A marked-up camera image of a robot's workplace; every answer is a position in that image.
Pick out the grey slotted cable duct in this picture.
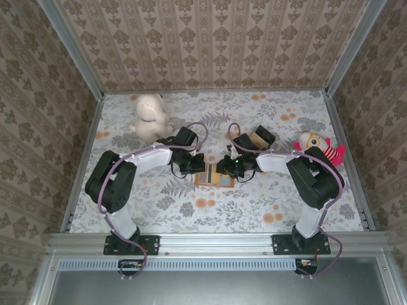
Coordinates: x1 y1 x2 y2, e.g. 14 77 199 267
59 257 300 271

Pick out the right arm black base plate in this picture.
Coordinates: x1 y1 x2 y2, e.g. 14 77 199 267
272 234 331 256

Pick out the brown black box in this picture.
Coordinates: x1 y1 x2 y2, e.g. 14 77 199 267
250 125 277 149

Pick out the white plush bear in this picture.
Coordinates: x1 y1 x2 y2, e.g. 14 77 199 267
128 93 175 140

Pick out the plush doll with red stripes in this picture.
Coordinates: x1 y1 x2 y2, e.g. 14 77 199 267
293 130 347 168

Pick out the orange card holder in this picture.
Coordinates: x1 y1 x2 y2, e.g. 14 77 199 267
194 162 237 189

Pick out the floral table cover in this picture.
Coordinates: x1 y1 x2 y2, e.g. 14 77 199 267
68 90 366 234

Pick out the grey metal panel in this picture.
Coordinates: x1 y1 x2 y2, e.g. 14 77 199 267
47 259 394 305

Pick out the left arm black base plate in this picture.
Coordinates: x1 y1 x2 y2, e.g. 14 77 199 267
103 234 160 256

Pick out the black connector module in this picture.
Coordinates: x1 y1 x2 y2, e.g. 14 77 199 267
118 259 144 276
295 257 319 275

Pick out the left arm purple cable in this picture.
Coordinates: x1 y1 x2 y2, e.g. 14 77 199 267
97 122 210 282

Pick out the aluminium frame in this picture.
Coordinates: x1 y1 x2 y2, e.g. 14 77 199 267
30 0 398 305

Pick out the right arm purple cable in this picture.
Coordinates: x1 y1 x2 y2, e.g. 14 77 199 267
227 122 347 280

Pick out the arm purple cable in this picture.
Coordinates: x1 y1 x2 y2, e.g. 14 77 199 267
227 122 347 280
97 122 210 282

